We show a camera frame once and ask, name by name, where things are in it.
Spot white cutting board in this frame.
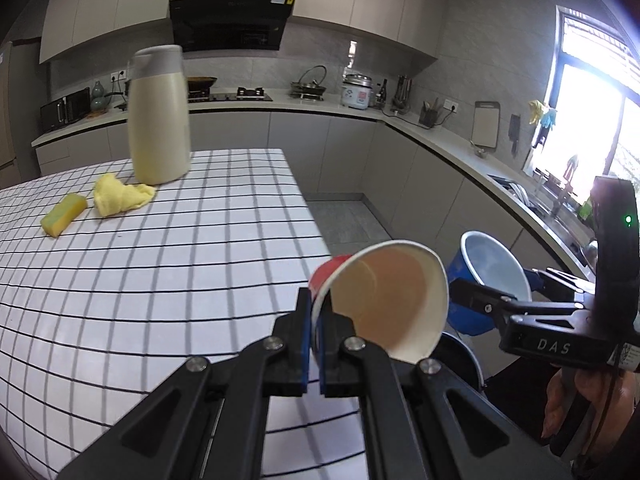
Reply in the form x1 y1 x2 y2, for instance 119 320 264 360
471 101 501 151

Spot metal faucet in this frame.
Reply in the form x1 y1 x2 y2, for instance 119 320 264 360
550 180 571 218

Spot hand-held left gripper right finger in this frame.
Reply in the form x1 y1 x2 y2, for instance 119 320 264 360
315 295 573 480

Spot dark utensil holder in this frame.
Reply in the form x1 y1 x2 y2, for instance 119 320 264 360
418 99 443 128

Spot yellow cloth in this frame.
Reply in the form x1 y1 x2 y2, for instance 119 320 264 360
93 172 157 218

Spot white checked tablecloth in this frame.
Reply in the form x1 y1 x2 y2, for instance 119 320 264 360
0 147 371 478

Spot blue plastic bowl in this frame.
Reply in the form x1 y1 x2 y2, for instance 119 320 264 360
446 231 532 336

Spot kitchen window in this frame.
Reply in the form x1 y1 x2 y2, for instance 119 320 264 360
522 5 640 221

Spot black gas stove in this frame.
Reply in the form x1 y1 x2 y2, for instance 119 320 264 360
187 87 273 103

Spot metal knife holder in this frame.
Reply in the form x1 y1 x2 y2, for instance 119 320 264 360
392 75 413 113

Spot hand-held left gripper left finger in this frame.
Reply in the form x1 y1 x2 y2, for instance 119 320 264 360
57 287 313 480

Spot grey kitchen counter cabinets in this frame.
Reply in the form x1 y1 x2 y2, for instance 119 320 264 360
31 97 601 321

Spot black range hood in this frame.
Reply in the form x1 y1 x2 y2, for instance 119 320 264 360
169 0 293 52

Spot yellow sponge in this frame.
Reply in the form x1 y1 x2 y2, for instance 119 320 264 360
41 192 87 237

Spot white rice cooker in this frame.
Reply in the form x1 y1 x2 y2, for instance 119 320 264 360
340 74 375 110

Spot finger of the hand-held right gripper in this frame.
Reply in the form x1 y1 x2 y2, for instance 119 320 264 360
525 267 598 308
450 277 518 322

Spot black microwave oven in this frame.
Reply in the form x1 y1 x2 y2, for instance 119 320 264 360
40 87 92 132

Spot cream thermos jug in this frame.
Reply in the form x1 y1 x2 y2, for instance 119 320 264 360
127 45 192 186

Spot red paper cup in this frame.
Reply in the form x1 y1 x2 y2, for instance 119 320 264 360
309 240 450 365

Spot person's right hand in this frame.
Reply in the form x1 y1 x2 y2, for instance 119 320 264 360
542 364 640 462

